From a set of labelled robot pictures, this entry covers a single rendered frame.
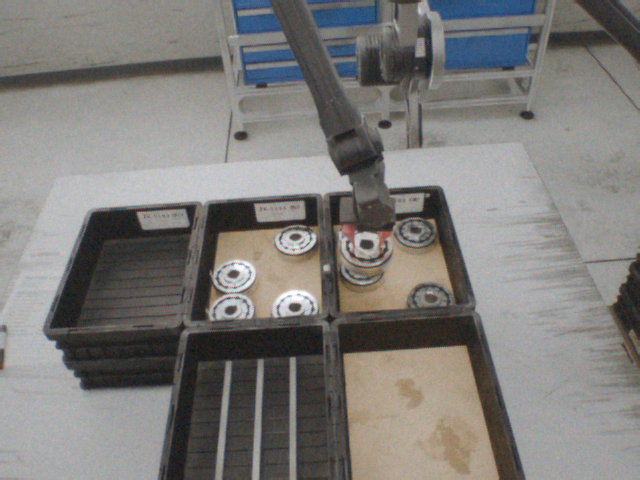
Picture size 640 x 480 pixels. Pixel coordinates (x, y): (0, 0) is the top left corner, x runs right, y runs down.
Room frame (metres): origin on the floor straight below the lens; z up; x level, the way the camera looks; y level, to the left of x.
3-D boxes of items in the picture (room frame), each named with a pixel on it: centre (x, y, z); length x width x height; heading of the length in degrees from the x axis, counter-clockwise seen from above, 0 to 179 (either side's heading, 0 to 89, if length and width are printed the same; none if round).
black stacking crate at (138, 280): (0.93, 0.44, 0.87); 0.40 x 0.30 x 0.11; 179
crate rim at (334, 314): (0.92, -0.16, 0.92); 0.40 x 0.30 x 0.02; 179
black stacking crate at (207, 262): (0.92, 0.14, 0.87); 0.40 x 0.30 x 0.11; 179
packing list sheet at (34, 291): (0.99, 0.77, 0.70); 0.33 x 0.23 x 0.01; 179
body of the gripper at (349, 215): (0.80, -0.09, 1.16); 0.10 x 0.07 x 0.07; 84
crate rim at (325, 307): (0.92, 0.14, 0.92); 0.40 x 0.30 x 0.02; 179
